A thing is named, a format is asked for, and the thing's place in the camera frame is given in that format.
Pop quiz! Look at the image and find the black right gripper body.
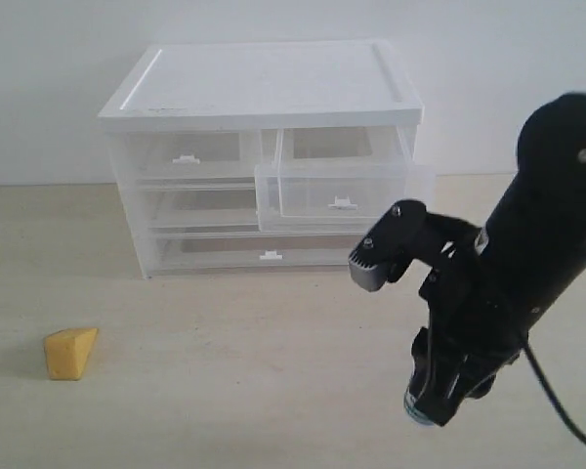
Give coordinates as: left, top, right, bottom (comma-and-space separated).
404, 214, 518, 426

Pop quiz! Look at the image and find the yellow cheese wedge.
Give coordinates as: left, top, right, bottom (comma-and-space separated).
43, 327, 99, 381

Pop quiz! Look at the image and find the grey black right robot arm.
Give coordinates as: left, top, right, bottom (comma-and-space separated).
404, 93, 586, 426

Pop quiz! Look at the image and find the clear bottom wide drawer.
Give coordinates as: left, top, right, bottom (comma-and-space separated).
148, 234, 360, 275

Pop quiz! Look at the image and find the clear wide drawer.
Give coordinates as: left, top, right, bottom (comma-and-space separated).
135, 182, 258, 230
148, 234, 360, 275

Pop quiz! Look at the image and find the white plastic drawer cabinet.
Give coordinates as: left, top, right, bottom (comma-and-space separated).
98, 40, 423, 278

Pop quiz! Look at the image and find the clear middle wide drawer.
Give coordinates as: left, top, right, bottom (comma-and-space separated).
135, 182, 258, 230

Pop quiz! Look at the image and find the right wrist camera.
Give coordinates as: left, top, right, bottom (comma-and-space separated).
348, 199, 427, 292

